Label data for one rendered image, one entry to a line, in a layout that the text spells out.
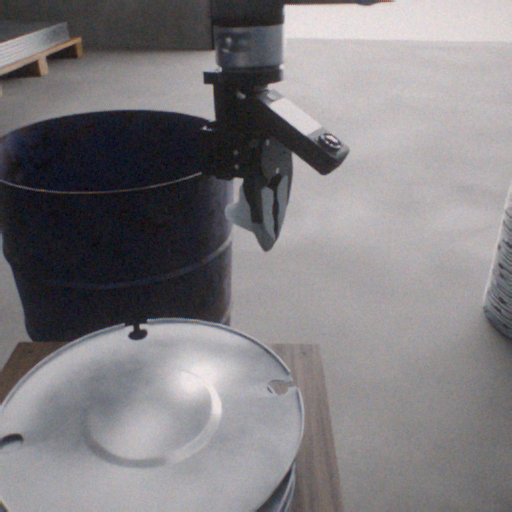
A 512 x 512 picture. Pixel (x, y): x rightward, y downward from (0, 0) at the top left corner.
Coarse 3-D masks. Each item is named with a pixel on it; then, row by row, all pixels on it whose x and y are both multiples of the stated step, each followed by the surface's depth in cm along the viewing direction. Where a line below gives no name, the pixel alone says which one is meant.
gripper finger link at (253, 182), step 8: (256, 160) 62; (248, 168) 61; (256, 168) 61; (248, 176) 62; (256, 176) 62; (248, 184) 62; (256, 184) 62; (264, 184) 64; (248, 192) 63; (256, 192) 62; (248, 200) 63; (256, 200) 63; (256, 208) 63; (256, 216) 65
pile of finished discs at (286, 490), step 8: (272, 392) 58; (8, 440) 54; (16, 440) 54; (0, 448) 53; (8, 448) 53; (16, 448) 53; (288, 480) 50; (280, 488) 49; (288, 488) 48; (272, 496) 48; (280, 496) 48; (288, 496) 50; (0, 504) 48; (264, 504) 48; (272, 504) 48; (280, 504) 47; (288, 504) 49
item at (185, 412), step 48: (96, 336) 66; (192, 336) 66; (240, 336) 66; (48, 384) 59; (96, 384) 59; (144, 384) 58; (192, 384) 58; (240, 384) 59; (0, 432) 53; (48, 432) 53; (96, 432) 53; (144, 432) 53; (192, 432) 53; (240, 432) 53; (288, 432) 53; (0, 480) 49; (48, 480) 49; (96, 480) 49; (144, 480) 49; (192, 480) 49; (240, 480) 49
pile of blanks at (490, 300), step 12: (504, 216) 127; (504, 228) 127; (504, 240) 128; (504, 252) 126; (492, 264) 134; (504, 264) 127; (492, 276) 133; (504, 276) 128; (492, 288) 133; (504, 288) 127; (492, 300) 132; (504, 300) 129; (492, 312) 133; (504, 312) 128; (492, 324) 133; (504, 324) 130
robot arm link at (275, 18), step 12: (216, 0) 57; (228, 0) 56; (240, 0) 55; (252, 0) 55; (264, 0) 56; (276, 0) 56; (216, 12) 58; (228, 12) 56; (240, 12) 56; (252, 12) 56; (264, 12) 56; (276, 12) 57; (216, 24) 58; (228, 24) 57; (240, 24) 56; (252, 24) 56; (264, 24) 57
